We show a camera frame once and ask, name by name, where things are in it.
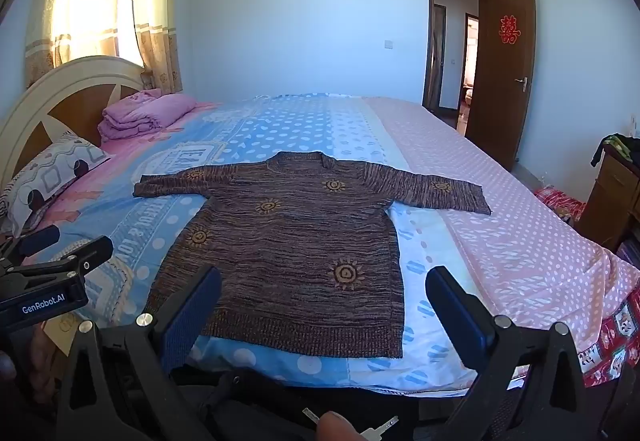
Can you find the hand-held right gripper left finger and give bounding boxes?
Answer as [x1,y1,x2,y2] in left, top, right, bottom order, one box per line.
[54,265,223,441]

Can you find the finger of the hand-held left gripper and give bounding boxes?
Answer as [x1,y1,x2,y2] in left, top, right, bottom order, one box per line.
[50,236,114,283]
[0,225,62,267]

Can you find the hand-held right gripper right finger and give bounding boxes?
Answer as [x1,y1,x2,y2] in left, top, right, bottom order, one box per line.
[425,265,603,441]

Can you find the brown knit sweater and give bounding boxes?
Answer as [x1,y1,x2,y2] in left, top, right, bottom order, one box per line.
[133,151,493,361]

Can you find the dark clothes pile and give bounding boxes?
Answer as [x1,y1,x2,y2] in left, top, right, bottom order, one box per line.
[590,133,640,168]

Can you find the person's right hand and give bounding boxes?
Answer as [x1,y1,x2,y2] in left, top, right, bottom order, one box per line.
[315,411,361,441]

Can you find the grey patterned pillow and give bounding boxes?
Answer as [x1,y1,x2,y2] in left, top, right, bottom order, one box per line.
[0,131,113,239]

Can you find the person's dark clothing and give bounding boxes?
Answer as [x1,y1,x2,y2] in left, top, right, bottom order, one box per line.
[175,368,476,441]

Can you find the cream and wood headboard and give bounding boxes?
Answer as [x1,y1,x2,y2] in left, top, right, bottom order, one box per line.
[0,55,151,202]

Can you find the folded pink blanket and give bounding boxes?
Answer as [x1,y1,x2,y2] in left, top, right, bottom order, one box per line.
[97,89,197,142]

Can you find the red patterned bag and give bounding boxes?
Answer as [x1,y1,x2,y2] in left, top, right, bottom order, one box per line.
[532,186,586,222]

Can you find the red printed blanket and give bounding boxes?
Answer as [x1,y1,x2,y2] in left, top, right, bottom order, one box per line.
[575,291,640,389]

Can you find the wooden cabinet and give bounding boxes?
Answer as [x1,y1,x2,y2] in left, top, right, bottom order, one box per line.
[580,143,640,254]

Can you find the blue and pink dotted bedsheet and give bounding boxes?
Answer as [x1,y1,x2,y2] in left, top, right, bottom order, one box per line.
[0,93,640,397]

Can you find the brown wooden door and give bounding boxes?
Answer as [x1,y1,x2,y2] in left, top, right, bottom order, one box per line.
[464,0,537,172]

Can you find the red paper door decoration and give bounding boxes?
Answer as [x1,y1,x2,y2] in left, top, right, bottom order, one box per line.
[497,13,521,45]

